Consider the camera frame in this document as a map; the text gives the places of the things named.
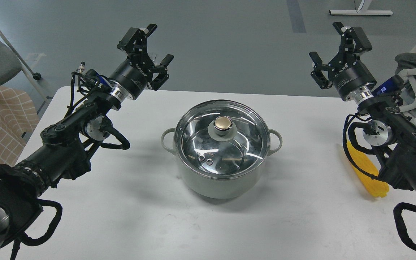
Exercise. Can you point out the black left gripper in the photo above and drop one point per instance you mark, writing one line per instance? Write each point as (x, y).
(139, 71)

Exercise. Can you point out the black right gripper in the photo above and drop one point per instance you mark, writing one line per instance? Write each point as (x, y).
(346, 72)

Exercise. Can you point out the glass pot lid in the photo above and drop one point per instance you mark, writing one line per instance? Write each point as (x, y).
(222, 139)

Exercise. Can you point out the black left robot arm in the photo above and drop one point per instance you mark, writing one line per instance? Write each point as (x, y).
(69, 145)

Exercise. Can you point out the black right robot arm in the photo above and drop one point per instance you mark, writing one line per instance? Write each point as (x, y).
(379, 140)

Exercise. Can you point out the grey-green steel cooking pot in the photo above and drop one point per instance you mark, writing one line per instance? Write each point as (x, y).
(218, 188)

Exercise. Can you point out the white desk leg base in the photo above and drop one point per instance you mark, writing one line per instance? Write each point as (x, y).
(361, 10)

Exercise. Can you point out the beige checkered cloth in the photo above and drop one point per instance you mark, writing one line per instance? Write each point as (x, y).
(17, 116)

